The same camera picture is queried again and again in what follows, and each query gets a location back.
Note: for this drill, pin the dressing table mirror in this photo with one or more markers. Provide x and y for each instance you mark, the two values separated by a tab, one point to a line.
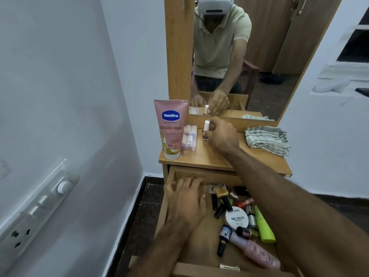
274	40

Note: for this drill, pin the clear nail polish bottle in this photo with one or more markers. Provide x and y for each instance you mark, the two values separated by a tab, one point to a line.
214	202

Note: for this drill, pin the person's right forearm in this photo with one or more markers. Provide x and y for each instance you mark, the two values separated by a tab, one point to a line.
302	222

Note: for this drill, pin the red nail polish bottle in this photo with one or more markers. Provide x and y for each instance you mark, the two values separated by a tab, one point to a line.
245	203

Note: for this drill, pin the pink bottle white cap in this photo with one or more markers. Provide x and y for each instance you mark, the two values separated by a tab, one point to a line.
253	250

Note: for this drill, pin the white wall switch board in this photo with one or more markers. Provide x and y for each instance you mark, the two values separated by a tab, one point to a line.
37	207

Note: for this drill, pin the dark cap gold nail polish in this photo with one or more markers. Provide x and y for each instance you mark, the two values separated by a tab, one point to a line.
243	232

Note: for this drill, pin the person's left forearm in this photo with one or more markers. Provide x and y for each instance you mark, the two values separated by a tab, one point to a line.
164	253

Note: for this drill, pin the person's left hand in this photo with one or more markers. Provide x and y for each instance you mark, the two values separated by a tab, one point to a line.
186	204

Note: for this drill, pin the green nail polish bottle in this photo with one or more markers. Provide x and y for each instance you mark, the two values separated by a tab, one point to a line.
220	211

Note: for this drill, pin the white framed window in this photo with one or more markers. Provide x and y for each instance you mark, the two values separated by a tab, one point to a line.
351	46

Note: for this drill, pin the round white jar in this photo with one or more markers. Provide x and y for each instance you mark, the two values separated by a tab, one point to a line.
236	219

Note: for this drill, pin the neon green tube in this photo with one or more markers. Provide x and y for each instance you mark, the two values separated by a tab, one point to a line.
265	227

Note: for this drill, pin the person's right hand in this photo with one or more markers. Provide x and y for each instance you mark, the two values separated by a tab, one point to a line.
223	138

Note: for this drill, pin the wooden drawer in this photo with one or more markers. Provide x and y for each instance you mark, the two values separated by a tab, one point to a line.
199	245

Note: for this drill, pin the pink lotion tube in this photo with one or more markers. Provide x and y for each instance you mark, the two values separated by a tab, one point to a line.
170	129

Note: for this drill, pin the wooden dressing table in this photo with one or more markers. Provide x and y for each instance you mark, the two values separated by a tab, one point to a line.
207	158

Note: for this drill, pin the white cap nail polish bottle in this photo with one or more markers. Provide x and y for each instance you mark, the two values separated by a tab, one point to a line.
206	125

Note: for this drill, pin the clear box of pink tubes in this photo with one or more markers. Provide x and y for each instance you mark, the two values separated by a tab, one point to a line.
188	138

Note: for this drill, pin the blue label nail polish bottle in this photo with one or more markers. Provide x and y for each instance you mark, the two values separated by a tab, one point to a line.
225	233

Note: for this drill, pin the striped green white cloth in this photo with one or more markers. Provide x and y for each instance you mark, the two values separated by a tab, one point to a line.
266	139

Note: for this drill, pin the black phone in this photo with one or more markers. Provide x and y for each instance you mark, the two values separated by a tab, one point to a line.
362	92

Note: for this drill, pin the white object on sill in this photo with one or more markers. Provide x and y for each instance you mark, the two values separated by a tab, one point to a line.
330	85

